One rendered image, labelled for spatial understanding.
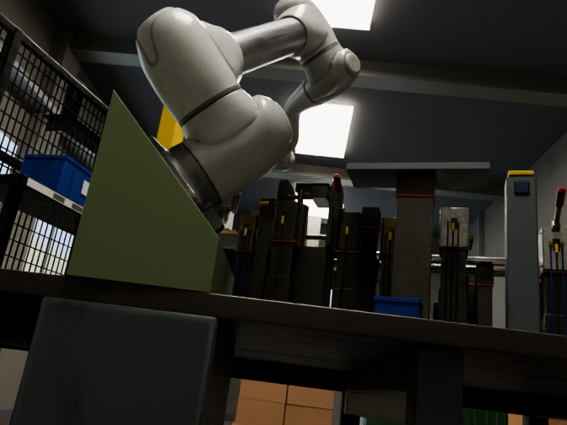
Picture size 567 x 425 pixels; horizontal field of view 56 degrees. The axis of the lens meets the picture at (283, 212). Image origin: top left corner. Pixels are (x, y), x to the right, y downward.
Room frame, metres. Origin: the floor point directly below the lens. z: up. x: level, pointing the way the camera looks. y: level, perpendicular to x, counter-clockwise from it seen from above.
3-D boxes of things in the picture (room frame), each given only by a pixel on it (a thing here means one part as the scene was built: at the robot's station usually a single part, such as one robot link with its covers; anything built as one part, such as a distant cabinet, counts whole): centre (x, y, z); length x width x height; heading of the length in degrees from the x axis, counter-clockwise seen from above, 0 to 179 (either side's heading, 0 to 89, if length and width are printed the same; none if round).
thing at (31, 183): (1.84, 0.67, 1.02); 0.90 x 0.22 x 0.03; 161
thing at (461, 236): (1.46, -0.50, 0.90); 0.13 x 0.08 x 0.41; 161
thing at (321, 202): (1.57, -0.08, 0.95); 0.18 x 0.13 x 0.49; 71
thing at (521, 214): (1.26, -0.60, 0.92); 0.08 x 0.08 x 0.44; 71
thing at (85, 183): (1.70, 0.72, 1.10); 0.30 x 0.17 x 0.13; 166
